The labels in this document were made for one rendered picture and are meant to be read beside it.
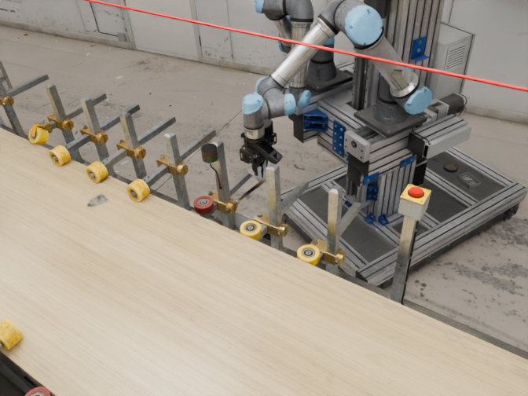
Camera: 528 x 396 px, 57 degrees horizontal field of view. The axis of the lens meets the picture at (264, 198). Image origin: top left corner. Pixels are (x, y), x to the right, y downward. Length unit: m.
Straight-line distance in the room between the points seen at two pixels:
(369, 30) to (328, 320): 0.95
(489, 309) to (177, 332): 1.81
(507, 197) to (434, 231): 0.56
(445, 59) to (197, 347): 1.70
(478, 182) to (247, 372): 2.20
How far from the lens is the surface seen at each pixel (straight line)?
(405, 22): 2.25
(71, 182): 2.27
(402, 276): 1.73
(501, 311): 2.89
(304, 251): 1.73
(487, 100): 4.37
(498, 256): 3.16
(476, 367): 1.54
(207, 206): 1.94
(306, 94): 2.12
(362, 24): 1.71
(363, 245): 2.73
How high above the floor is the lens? 2.16
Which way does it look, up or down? 40 degrees down
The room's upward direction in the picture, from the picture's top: 4 degrees counter-clockwise
